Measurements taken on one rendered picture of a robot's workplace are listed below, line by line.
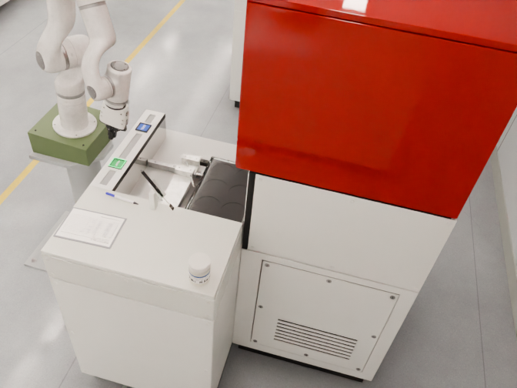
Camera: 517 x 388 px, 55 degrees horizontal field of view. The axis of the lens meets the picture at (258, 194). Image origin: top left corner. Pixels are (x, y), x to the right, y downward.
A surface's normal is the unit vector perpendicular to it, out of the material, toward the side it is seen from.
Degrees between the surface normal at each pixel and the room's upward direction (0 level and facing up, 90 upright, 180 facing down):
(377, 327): 90
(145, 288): 90
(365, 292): 90
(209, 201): 0
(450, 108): 90
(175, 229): 0
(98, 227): 0
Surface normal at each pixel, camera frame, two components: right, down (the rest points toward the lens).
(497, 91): -0.25, 0.66
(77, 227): 0.08, -0.72
